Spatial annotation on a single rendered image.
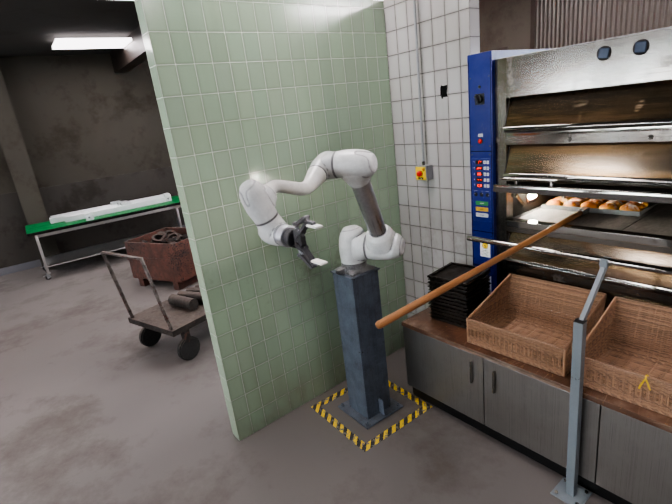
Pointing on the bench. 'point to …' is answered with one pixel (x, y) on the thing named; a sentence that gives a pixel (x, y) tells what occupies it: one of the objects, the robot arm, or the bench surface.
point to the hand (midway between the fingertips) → (320, 245)
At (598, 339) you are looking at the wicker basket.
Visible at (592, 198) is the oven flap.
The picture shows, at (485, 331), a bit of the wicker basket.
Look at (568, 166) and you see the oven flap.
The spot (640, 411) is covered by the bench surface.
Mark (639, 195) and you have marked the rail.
